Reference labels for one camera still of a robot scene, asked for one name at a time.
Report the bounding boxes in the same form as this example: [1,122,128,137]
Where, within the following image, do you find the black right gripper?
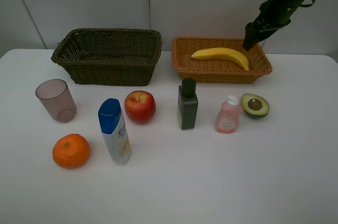
[242,0,292,51]

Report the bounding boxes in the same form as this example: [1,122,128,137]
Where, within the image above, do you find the yellow banana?
[191,48,249,71]

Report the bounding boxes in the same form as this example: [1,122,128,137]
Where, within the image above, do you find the halved avocado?
[241,93,270,118]

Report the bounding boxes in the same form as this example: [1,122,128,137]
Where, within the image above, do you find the pink soap bottle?
[215,95,243,134]

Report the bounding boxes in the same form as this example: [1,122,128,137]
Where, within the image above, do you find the dark green bottle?
[177,78,198,130]

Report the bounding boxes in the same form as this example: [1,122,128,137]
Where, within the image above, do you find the red apple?
[124,90,156,124]

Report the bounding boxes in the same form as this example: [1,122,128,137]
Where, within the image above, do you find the orange wicker basket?
[172,36,272,84]

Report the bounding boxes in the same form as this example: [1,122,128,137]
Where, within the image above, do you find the dark brown wicker basket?
[51,28,162,86]

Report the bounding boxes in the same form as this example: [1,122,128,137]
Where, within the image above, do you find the white blue shampoo bottle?
[98,98,132,165]

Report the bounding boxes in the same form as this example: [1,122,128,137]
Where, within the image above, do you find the translucent pink plastic cup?
[35,79,77,123]

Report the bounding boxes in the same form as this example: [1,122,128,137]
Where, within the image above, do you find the orange mandarin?
[52,134,90,169]

